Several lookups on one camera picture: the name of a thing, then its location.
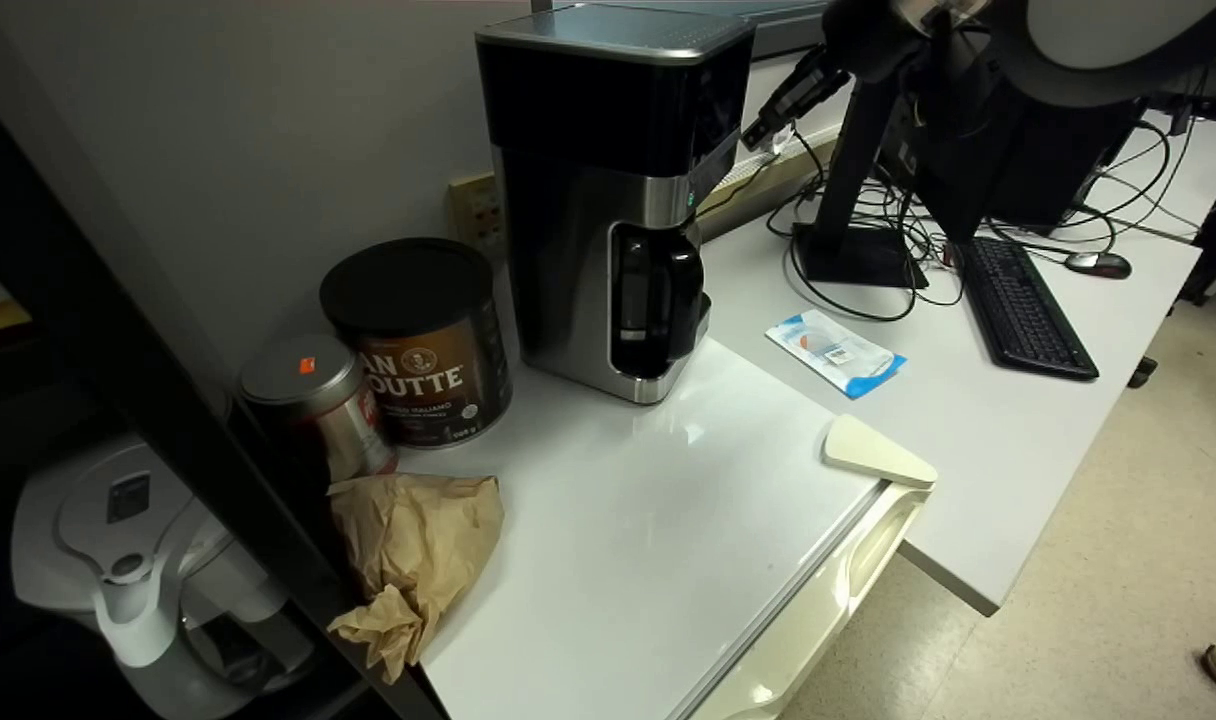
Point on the black monitor with stand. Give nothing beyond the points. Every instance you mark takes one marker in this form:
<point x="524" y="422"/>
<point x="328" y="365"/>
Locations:
<point x="963" y="82"/>

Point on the black shelving unit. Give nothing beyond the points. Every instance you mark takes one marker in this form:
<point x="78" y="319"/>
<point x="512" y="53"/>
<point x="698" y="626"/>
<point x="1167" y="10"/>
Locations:
<point x="81" y="306"/>

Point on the black computer mouse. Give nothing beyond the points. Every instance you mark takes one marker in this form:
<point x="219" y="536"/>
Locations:
<point x="1107" y="265"/>

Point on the silver canister grey lid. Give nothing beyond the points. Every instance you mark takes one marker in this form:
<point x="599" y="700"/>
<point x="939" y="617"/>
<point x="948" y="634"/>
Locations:
<point x="313" y="390"/>

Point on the white water filter pitcher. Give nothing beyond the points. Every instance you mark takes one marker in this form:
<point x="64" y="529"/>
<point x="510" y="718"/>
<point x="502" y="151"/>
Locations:
<point x="121" y="546"/>

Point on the black silver coffee machine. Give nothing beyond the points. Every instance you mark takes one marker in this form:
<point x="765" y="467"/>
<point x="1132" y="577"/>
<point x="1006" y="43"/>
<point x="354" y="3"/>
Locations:
<point x="600" y="119"/>

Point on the black computer keyboard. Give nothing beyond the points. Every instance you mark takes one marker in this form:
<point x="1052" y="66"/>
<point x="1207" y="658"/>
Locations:
<point x="1016" y="314"/>

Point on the blue white wipes packet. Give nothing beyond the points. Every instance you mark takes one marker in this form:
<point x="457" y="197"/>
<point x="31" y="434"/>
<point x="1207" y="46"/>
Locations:
<point x="851" y="363"/>

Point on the white desk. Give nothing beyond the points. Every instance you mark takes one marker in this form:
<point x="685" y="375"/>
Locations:
<point x="1006" y="443"/>

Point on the brown coffee can black lid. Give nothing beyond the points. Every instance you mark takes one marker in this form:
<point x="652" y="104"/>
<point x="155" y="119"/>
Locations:
<point x="421" y="321"/>

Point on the white mini fridge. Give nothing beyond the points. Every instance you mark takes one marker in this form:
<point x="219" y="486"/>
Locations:
<point x="681" y="560"/>

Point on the beige wall power outlet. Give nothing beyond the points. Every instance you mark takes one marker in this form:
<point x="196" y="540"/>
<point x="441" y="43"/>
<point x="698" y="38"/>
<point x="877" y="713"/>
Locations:
<point x="472" y="207"/>

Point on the glass coffee carafe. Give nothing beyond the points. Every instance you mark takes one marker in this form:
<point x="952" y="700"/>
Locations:
<point x="659" y="297"/>

